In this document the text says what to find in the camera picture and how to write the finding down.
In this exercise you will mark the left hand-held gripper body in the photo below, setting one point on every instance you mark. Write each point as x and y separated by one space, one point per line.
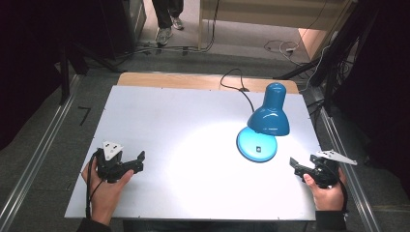
109 166

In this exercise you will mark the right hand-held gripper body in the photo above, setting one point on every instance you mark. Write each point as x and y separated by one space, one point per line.
324 169

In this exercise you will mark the person's right hand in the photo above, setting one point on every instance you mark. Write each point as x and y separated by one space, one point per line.
327 198

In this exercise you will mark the person's left hand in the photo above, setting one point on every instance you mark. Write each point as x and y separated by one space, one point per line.
103 196

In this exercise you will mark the white board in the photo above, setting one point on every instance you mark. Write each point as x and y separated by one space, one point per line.
180 145

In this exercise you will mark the blue desk lamp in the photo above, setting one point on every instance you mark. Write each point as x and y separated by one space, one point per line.
269 119

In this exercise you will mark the wooden table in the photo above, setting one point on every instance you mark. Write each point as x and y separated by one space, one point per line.
180 80

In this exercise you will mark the black metal stand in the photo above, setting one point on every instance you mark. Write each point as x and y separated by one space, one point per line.
66 74
335 54

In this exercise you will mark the dark cabinet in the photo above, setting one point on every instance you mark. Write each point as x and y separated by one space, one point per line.
124 25

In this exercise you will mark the light wooden desk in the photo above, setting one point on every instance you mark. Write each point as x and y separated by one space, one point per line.
257 13

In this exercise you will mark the metal floor rail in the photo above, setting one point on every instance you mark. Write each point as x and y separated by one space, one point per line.
35 154
351 180

